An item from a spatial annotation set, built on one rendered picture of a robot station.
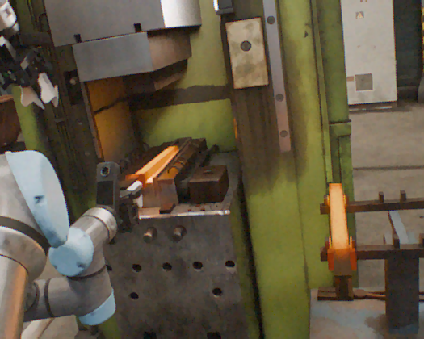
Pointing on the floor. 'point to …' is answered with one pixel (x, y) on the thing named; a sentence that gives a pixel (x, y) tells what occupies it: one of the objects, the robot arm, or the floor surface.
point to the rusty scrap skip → (2, 122)
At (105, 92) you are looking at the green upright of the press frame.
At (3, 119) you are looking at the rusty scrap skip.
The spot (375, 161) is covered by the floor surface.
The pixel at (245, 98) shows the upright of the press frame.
